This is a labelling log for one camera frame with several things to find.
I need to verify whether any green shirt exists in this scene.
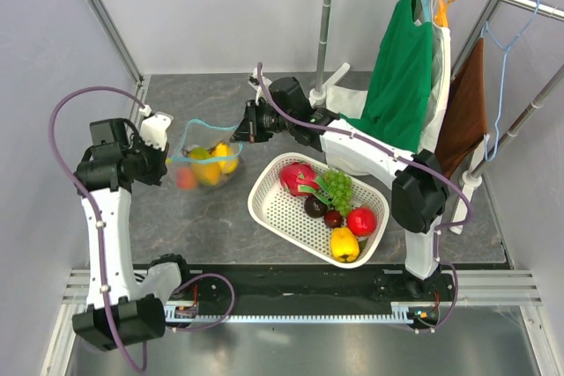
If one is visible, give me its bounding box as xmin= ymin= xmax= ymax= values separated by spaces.
xmin=341 ymin=0 xmax=433 ymax=152

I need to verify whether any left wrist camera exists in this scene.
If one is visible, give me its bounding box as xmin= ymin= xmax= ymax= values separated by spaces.
xmin=138 ymin=105 xmax=174 ymax=151

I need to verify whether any red pomegranate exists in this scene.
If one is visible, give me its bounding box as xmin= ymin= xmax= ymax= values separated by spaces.
xmin=346 ymin=206 xmax=378 ymax=238

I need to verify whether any white garment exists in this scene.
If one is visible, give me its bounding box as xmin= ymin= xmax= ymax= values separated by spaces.
xmin=326 ymin=0 xmax=451 ymax=152

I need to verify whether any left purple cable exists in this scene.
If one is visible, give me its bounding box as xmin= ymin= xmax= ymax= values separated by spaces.
xmin=47 ymin=85 xmax=236 ymax=372

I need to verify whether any yellow lemon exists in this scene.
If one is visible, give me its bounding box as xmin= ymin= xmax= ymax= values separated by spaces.
xmin=212 ymin=143 xmax=239 ymax=175

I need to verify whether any dark red plum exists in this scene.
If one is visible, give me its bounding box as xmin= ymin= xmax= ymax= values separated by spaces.
xmin=323 ymin=210 xmax=343 ymax=229

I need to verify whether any light blue hanger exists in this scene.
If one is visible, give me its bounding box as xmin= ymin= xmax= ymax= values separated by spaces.
xmin=412 ymin=0 xmax=432 ymax=25

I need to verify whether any metal clothes rack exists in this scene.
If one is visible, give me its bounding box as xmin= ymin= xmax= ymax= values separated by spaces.
xmin=309 ymin=0 xmax=563 ymax=234

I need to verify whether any green grape bunch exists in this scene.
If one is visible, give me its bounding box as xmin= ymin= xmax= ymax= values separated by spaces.
xmin=323 ymin=170 xmax=353 ymax=217

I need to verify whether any dark mangosteen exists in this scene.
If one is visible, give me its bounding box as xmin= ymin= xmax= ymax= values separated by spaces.
xmin=304 ymin=195 xmax=329 ymax=218

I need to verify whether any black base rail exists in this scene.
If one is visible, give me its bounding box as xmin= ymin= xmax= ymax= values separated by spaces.
xmin=174 ymin=264 xmax=455 ymax=317

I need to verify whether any purple cable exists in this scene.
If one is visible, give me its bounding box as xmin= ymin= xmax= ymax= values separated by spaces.
xmin=256 ymin=61 xmax=477 ymax=334
xmin=47 ymin=85 xmax=236 ymax=372

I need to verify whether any clear zip top bag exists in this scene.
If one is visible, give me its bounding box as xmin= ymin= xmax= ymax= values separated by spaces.
xmin=167 ymin=119 xmax=243 ymax=191

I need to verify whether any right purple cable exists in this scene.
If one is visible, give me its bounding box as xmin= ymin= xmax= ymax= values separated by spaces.
xmin=256 ymin=61 xmax=477 ymax=334

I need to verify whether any orange green mango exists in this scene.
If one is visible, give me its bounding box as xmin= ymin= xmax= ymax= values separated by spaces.
xmin=189 ymin=147 xmax=221 ymax=186

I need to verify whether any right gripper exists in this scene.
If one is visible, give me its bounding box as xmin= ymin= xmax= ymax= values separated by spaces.
xmin=232 ymin=99 xmax=294 ymax=143

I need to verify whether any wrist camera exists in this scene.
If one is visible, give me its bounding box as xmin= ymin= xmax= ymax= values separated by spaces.
xmin=138 ymin=105 xmax=174 ymax=151
xmin=248 ymin=68 xmax=272 ymax=103

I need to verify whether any brown towel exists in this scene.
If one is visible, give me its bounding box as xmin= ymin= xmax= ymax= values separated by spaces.
xmin=434 ymin=38 xmax=487 ymax=178

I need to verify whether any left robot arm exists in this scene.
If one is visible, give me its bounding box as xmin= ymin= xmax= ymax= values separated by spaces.
xmin=72 ymin=113 xmax=194 ymax=351

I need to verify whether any orange peach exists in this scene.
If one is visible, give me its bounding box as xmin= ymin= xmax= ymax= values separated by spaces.
xmin=175 ymin=166 xmax=198 ymax=190

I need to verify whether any yellow bell pepper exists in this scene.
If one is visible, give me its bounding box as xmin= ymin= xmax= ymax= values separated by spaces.
xmin=330 ymin=227 xmax=360 ymax=262

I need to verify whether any blue wire hanger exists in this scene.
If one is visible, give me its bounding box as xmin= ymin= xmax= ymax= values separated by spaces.
xmin=479 ymin=0 xmax=541 ymax=163

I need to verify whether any pink dragon fruit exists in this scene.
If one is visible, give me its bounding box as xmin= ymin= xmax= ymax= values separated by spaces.
xmin=278 ymin=162 xmax=328 ymax=196

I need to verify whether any white cable duct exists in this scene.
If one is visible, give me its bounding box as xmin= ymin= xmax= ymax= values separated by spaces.
xmin=164 ymin=302 xmax=431 ymax=325

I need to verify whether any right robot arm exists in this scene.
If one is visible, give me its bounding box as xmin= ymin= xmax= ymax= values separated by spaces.
xmin=232 ymin=77 xmax=449 ymax=300

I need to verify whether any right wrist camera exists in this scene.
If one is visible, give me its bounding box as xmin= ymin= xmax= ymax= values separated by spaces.
xmin=248 ymin=68 xmax=272 ymax=103

